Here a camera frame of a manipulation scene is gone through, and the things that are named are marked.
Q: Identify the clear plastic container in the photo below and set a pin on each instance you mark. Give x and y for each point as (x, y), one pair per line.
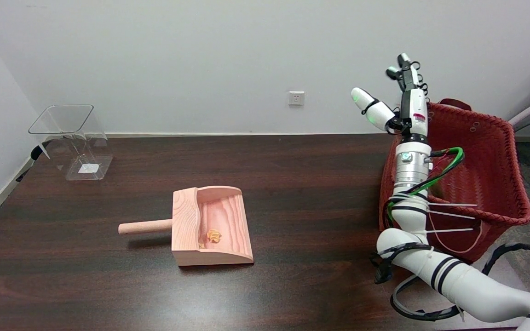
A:
(81, 138)

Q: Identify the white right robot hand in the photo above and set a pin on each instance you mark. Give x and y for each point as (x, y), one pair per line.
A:
(416, 110)

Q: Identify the small orange crumb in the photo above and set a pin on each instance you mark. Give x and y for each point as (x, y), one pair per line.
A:
(214, 236)

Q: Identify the white label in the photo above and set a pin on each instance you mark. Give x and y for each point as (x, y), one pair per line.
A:
(89, 168)

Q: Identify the wooden dustpan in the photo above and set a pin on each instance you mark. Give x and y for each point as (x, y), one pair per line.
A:
(221, 216)

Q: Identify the red-brown woven storage basket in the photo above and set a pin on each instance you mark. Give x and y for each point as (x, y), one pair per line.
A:
(490, 174)

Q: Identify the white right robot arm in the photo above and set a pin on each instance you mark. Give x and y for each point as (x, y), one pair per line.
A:
(411, 170)

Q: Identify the white wall outlet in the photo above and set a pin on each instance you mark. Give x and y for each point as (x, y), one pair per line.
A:
(296, 98)

